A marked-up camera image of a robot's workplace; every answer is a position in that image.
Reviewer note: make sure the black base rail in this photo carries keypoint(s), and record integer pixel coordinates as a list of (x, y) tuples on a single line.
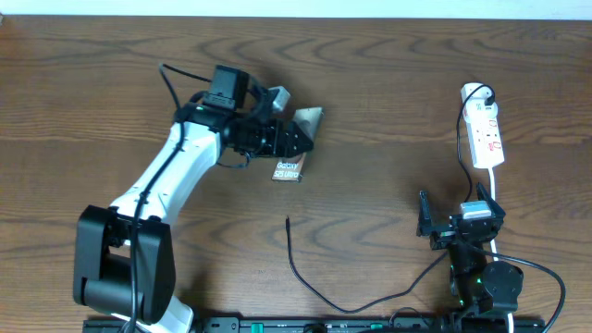
[(405, 323)]

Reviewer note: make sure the white USB charger adapter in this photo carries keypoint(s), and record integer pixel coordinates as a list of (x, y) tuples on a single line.
[(476, 110)]

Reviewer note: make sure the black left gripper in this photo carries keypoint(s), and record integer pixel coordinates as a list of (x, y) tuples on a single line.
[(294, 141)]

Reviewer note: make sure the white power strip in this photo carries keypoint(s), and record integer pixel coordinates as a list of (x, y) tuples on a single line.
[(484, 137)]

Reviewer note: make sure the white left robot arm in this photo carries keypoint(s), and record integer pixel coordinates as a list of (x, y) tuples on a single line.
[(124, 263)]

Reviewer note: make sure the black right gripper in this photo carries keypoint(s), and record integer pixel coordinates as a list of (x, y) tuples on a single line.
[(441, 238)]

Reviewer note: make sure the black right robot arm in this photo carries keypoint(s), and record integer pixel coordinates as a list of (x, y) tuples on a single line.
[(487, 291)]

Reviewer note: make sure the Galaxy S25 Ultra smartphone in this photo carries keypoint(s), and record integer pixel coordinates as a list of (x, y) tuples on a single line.
[(291, 169)]

